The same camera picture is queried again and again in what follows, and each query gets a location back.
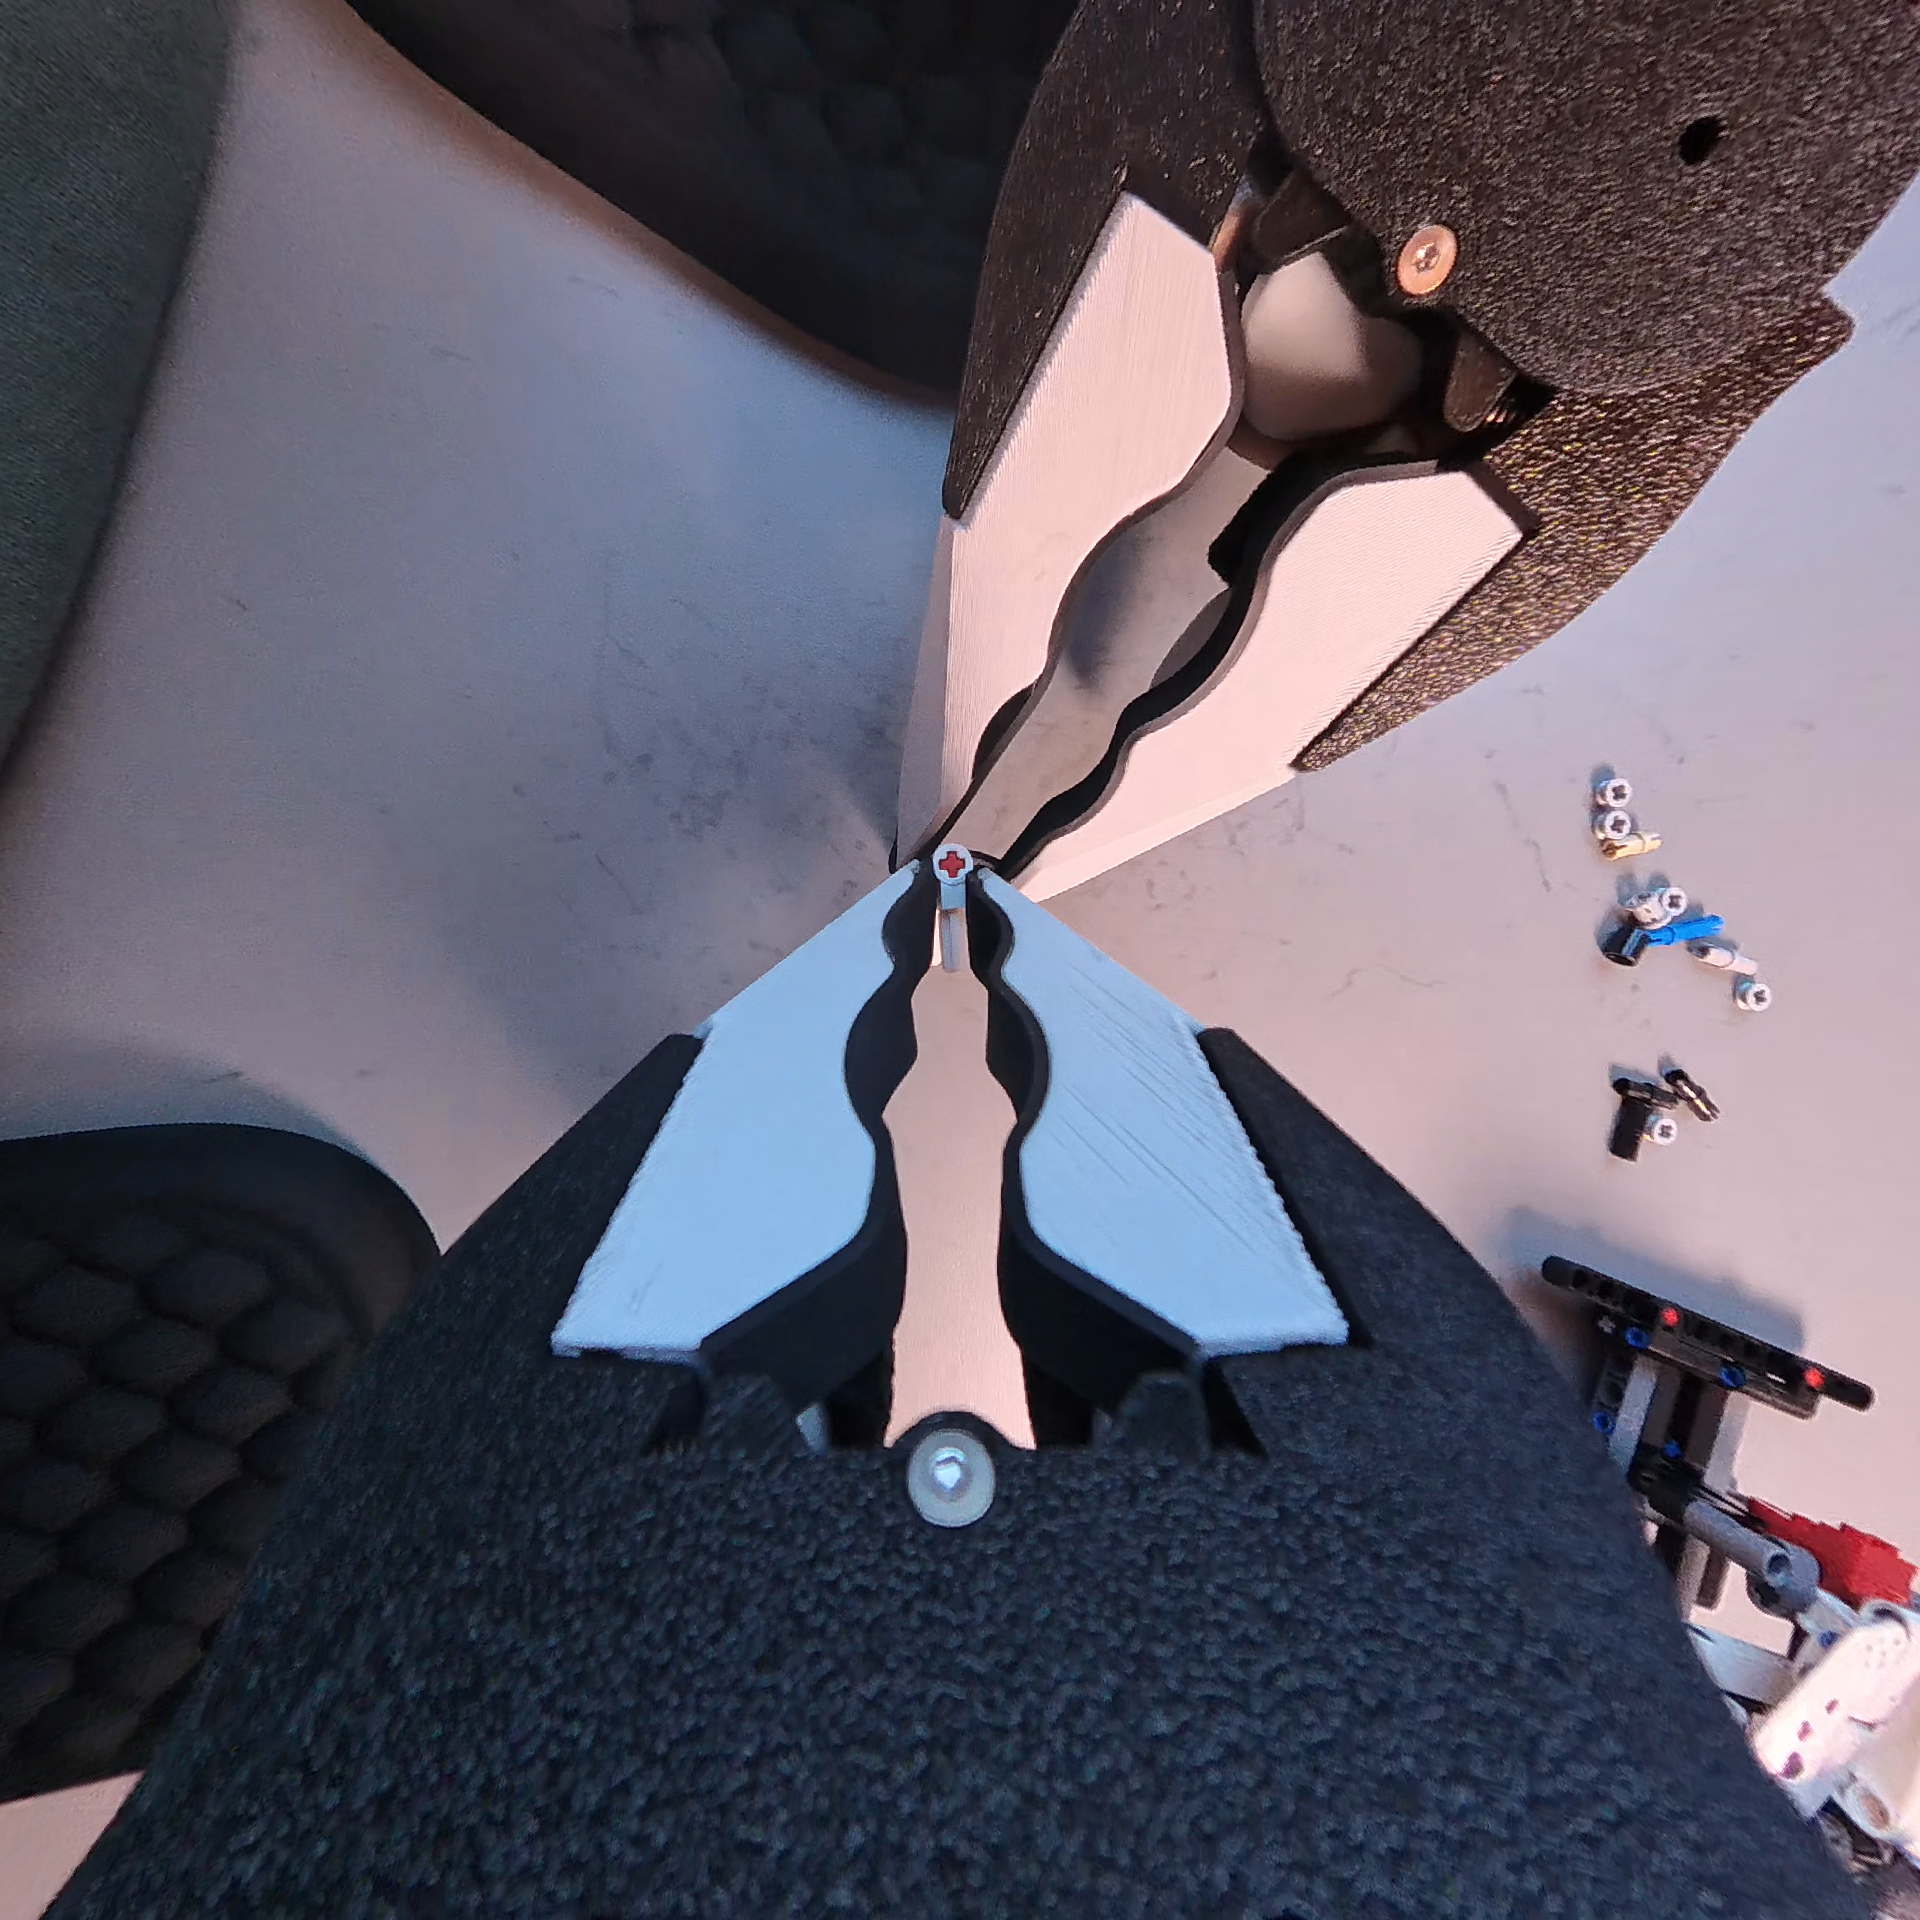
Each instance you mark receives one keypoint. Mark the white lego connector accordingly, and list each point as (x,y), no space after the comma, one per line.
(950,923)

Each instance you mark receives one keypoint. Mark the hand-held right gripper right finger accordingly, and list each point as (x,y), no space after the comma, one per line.
(1182,1186)

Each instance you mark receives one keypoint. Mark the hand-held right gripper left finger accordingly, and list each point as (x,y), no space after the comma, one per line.
(734,1186)

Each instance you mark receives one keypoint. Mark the cluster of small lego pieces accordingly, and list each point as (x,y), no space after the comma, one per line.
(1648,934)

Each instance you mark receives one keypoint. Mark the person's green sweatshirt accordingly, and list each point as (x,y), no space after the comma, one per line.
(91,300)

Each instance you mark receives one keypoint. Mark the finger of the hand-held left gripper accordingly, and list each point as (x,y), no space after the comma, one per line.
(1081,389)
(1348,600)

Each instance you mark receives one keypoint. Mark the white lego monster truck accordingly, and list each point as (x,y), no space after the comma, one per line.
(1711,1349)

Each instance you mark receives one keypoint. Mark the black wrist rest pad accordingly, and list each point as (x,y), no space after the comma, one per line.
(752,147)
(149,1427)

